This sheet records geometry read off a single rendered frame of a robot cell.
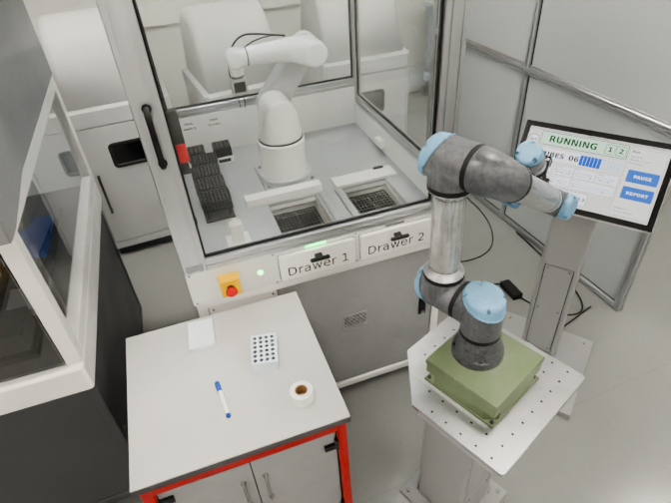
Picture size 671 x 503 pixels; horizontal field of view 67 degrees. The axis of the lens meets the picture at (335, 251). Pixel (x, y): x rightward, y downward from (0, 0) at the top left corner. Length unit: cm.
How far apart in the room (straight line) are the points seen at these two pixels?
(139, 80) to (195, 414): 95
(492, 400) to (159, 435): 94
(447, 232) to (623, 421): 157
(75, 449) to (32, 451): 13
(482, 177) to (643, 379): 188
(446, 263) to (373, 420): 120
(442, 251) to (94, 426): 133
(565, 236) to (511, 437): 97
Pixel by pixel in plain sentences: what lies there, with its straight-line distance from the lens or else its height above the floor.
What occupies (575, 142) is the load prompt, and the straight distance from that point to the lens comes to 210.
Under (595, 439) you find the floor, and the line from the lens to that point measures 257.
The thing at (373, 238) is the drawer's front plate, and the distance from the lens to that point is 188.
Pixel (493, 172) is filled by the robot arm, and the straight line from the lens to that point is 117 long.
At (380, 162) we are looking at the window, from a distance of 177.
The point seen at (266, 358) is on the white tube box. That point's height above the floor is 79.
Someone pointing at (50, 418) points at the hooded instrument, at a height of 65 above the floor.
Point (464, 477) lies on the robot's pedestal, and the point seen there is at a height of 37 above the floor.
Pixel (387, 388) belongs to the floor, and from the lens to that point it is 253.
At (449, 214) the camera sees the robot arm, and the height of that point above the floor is 132.
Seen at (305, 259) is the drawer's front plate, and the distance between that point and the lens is 183.
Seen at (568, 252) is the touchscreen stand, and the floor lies 71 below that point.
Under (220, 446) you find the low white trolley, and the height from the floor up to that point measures 76.
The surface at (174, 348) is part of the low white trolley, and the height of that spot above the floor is 76.
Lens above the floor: 204
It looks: 38 degrees down
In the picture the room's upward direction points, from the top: 4 degrees counter-clockwise
